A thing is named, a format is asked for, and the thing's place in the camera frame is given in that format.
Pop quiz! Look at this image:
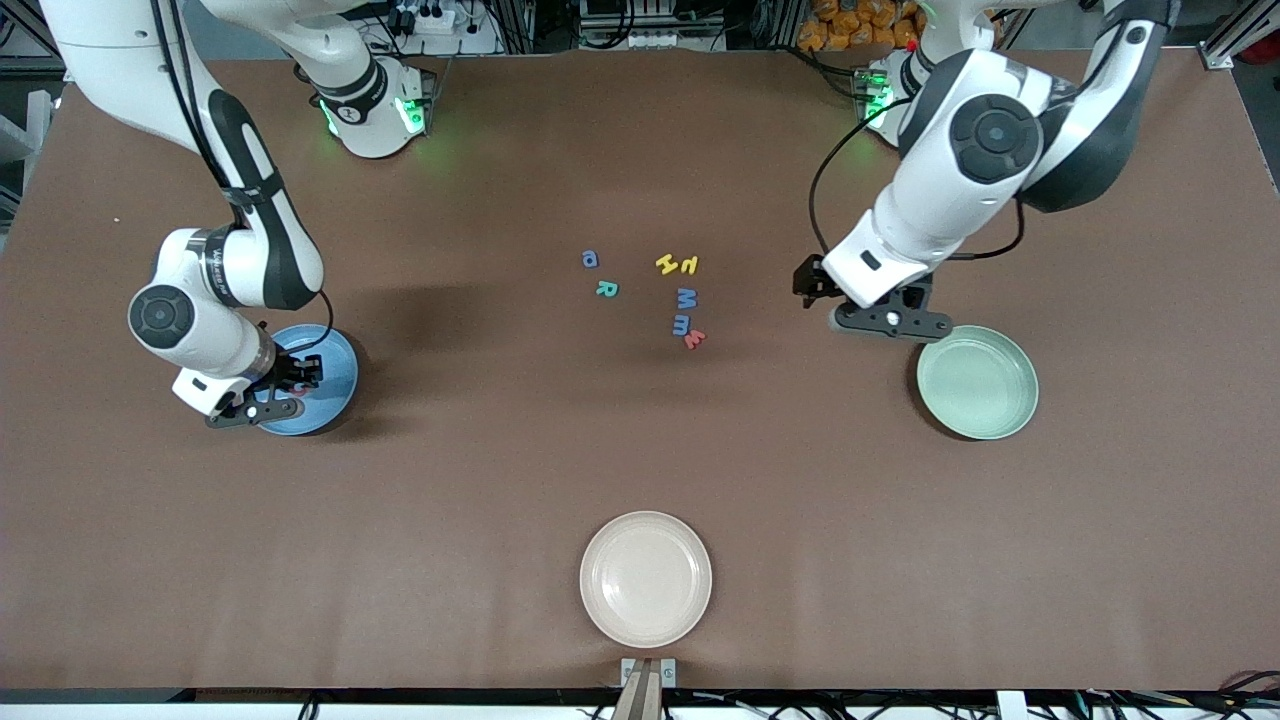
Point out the blue round plate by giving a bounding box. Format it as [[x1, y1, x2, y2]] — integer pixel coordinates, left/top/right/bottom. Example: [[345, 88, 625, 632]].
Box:
[[255, 323, 359, 437]]

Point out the green round plate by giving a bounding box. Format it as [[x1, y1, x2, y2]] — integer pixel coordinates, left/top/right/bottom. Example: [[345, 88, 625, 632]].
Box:
[[916, 325, 1040, 441]]

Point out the cream round plate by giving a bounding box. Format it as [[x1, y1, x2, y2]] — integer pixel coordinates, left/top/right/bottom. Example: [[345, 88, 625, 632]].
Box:
[[579, 511, 713, 649]]

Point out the pile of orange fruit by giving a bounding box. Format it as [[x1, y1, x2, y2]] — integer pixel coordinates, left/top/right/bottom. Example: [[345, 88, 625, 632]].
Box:
[[797, 0, 926, 53]]

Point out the white power strip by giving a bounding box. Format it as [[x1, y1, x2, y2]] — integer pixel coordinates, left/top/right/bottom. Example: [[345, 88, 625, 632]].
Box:
[[393, 3, 473, 37]]

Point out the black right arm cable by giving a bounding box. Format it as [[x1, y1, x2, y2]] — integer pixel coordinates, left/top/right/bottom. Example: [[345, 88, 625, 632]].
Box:
[[148, 0, 336, 361]]

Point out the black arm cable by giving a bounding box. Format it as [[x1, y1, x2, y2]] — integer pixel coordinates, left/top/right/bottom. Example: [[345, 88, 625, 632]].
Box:
[[148, 0, 336, 361], [808, 95, 1026, 263]]

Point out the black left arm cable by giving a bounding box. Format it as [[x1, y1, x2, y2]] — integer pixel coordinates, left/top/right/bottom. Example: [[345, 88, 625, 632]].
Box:
[[808, 95, 1026, 263]]

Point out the aluminium frame post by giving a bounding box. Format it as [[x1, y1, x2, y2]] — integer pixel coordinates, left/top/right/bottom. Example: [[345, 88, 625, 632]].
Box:
[[1200, 0, 1280, 71], [0, 0, 56, 61]]

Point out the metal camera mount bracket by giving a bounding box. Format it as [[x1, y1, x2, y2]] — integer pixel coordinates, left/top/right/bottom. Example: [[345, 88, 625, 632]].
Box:
[[612, 657, 677, 720]]

